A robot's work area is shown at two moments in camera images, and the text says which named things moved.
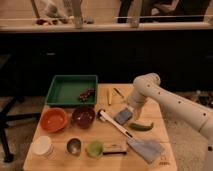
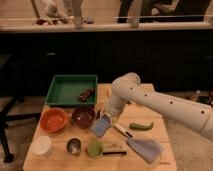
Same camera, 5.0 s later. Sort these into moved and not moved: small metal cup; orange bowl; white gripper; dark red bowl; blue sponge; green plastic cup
Moved: blue sponge; white gripper
Not moved: green plastic cup; small metal cup; dark red bowl; orange bowl
